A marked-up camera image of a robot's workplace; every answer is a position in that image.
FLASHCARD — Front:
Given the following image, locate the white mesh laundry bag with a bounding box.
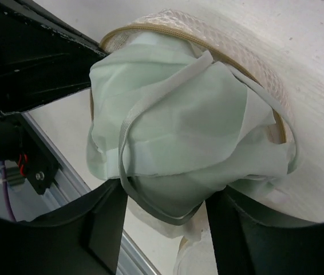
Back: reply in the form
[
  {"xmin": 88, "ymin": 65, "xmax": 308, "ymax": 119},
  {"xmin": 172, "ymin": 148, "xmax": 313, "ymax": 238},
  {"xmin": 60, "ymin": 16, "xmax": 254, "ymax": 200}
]
[{"xmin": 98, "ymin": 8, "xmax": 296, "ymax": 275}]

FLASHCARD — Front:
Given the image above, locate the pale green bra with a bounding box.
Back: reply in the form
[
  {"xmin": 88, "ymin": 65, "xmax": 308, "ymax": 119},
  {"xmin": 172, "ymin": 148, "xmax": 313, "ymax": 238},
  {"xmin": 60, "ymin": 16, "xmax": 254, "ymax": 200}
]
[{"xmin": 85, "ymin": 30, "xmax": 300, "ymax": 238}]

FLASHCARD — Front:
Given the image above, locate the aluminium mounting rail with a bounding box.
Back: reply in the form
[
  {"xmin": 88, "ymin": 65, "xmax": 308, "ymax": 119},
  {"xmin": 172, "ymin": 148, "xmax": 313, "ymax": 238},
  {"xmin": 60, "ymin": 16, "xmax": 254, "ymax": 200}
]
[{"xmin": 23, "ymin": 113, "xmax": 159, "ymax": 274}]

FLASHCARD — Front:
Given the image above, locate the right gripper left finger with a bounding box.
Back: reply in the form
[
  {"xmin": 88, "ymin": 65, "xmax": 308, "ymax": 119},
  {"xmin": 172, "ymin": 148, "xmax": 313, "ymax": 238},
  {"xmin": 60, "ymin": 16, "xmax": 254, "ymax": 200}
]
[{"xmin": 0, "ymin": 180, "xmax": 127, "ymax": 274}]

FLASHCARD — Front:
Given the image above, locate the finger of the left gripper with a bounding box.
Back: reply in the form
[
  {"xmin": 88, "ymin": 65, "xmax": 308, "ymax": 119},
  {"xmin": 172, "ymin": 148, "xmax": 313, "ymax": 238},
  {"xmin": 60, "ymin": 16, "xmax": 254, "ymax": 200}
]
[{"xmin": 0, "ymin": 1, "xmax": 106, "ymax": 113}]

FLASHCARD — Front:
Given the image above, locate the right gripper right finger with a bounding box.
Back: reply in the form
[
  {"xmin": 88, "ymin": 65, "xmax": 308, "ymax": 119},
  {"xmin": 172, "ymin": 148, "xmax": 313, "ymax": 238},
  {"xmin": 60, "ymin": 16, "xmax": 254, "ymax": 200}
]
[{"xmin": 206, "ymin": 187, "xmax": 324, "ymax": 274}]

